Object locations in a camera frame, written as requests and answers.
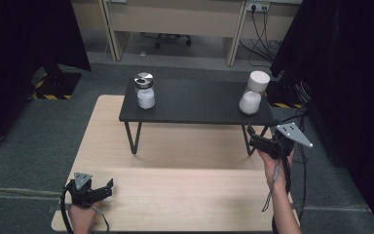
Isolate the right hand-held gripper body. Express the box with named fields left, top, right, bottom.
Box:
left=261, top=122, right=314, bottom=161

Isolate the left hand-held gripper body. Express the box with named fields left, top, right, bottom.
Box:
left=63, top=172, right=102, bottom=210

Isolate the glass jar with white lid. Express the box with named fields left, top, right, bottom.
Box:
left=238, top=70, right=271, bottom=116

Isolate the black shelf with metal legs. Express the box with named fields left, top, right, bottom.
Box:
left=118, top=77, right=277, bottom=156

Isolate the glass jar with silver lid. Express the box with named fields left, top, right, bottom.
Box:
left=133, top=71, right=157, bottom=110

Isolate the person's left hand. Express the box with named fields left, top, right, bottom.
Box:
left=67, top=200, right=104, bottom=234

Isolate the person's right hand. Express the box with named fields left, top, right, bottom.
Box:
left=256, top=147, right=296, bottom=195

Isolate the black stand base striped tape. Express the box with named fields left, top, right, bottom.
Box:
left=28, top=62, right=83, bottom=101
left=262, top=70, right=308, bottom=110

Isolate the black curtain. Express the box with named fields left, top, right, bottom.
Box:
left=0, top=0, right=93, bottom=151
left=269, top=0, right=374, bottom=234

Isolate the black office chair base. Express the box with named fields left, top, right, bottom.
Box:
left=140, top=31, right=193, bottom=51

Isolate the beige office desk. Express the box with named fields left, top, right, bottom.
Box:
left=69, top=0, right=304, bottom=68

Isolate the grey left wrist strap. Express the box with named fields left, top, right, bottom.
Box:
left=91, top=204, right=111, bottom=233

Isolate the grey wrist strap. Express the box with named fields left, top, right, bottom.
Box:
left=91, top=204, right=111, bottom=233
left=261, top=162, right=281, bottom=213

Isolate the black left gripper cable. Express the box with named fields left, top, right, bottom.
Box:
left=59, top=182, right=76, bottom=234

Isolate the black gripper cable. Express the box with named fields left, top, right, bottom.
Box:
left=280, top=149, right=294, bottom=196
left=59, top=182, right=76, bottom=234

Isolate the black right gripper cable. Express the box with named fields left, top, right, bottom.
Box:
left=280, top=149, right=294, bottom=196

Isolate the grey right wrist strap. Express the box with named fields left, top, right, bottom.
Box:
left=261, top=162, right=281, bottom=213

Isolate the bundle of black cables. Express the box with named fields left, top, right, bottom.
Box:
left=239, top=5, right=284, bottom=68

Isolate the white wall socket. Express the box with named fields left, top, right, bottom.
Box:
left=245, top=1, right=271, bottom=14

